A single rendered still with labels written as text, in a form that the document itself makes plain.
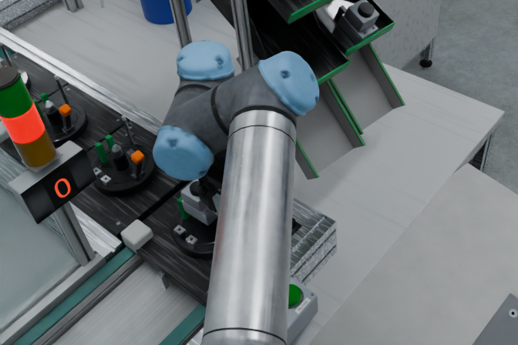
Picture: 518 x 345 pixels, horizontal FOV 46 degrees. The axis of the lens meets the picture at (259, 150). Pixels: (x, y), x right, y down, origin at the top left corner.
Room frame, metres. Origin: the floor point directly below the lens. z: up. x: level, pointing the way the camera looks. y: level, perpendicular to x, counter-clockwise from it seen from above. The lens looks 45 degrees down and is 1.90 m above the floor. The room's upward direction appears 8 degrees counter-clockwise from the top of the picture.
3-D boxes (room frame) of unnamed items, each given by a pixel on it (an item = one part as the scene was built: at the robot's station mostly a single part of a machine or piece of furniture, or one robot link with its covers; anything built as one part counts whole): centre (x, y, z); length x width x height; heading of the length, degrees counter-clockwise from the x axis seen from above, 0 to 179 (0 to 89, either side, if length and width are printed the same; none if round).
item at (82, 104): (1.11, 0.46, 1.01); 0.24 x 0.24 x 0.13; 43
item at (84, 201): (0.93, 0.29, 1.01); 0.24 x 0.24 x 0.13; 43
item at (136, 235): (0.75, 0.26, 0.97); 0.05 x 0.05 x 0.04; 43
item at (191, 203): (0.75, 0.12, 1.06); 0.08 x 0.04 x 0.07; 45
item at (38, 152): (0.70, 0.34, 1.28); 0.05 x 0.05 x 0.05
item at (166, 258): (0.75, 0.12, 0.96); 0.24 x 0.24 x 0.02; 43
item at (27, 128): (0.70, 0.34, 1.33); 0.05 x 0.05 x 0.05
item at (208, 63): (0.68, 0.06, 1.37); 0.09 x 0.08 x 0.11; 164
